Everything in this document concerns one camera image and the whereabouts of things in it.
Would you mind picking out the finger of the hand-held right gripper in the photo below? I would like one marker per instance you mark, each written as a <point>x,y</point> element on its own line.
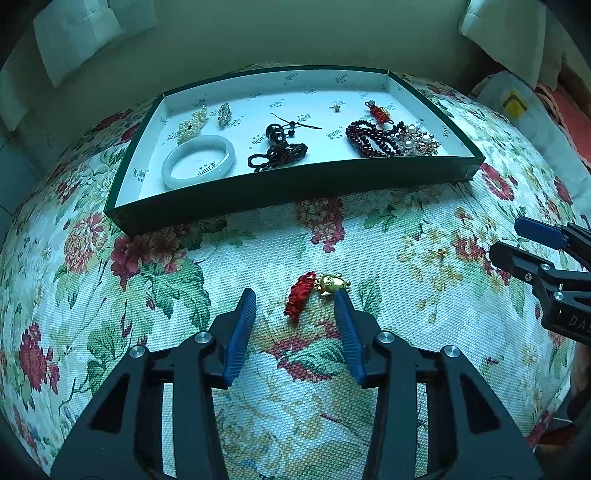
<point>517,258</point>
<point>540,228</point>

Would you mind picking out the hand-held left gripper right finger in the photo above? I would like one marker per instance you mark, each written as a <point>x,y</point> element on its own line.
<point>351,337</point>

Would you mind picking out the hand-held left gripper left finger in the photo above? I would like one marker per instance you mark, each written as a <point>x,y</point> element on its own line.
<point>238,337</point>

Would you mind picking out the red knot gold pendant charm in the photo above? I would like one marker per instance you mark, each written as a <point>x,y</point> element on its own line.
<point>298,295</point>

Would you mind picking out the green shallow cardboard box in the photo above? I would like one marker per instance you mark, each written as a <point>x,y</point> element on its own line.
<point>147,184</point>

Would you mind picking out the small crystal brooch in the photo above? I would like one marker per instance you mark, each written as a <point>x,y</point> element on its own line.
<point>225,113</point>

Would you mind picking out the floral blanket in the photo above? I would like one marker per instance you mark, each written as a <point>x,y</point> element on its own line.
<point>277,258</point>

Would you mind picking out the pink knitted cloth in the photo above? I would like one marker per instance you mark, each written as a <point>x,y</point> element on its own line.
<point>570,115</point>

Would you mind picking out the white bag with yellow mark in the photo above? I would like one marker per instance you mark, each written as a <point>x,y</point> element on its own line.
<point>512,104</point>

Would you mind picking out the pearl cluster brooch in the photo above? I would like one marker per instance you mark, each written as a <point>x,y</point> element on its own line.
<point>420,143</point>

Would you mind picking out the white jade bangle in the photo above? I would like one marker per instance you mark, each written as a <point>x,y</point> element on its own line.
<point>229,154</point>

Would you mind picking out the narrow white curtain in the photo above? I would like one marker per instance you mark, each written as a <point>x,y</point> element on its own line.
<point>512,37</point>

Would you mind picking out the wide white curtain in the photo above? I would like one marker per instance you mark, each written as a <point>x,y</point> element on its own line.
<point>83,32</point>

